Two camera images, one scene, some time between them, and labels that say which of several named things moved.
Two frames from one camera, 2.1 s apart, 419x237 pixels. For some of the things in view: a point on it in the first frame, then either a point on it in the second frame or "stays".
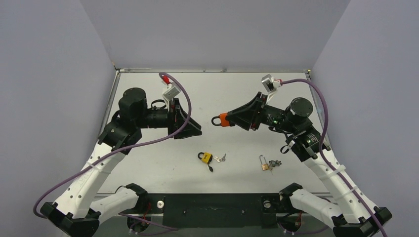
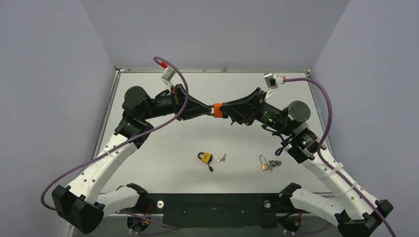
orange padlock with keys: x=220 y=120 -> x=217 y=112
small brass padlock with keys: x=265 y=166 stays
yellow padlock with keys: x=207 y=157 stays
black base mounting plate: x=215 y=210 stays
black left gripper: x=176 y=116 -> x=178 y=97
